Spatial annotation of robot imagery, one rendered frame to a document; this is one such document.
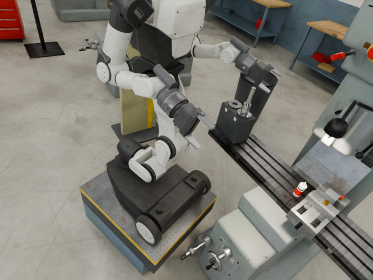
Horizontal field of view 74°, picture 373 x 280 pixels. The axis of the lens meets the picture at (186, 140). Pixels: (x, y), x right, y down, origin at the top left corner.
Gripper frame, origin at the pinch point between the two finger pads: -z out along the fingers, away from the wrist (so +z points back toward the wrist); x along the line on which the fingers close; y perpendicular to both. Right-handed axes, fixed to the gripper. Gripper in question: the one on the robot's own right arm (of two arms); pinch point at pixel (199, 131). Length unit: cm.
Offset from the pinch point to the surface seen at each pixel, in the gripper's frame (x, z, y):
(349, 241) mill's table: -30, -75, 60
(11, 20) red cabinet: -205, 383, 80
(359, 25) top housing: 43, -9, 40
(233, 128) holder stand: -40, 8, 70
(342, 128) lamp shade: 16, -30, 42
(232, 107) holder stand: -32, 18, 74
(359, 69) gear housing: 32, -18, 50
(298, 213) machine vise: -31, -49, 48
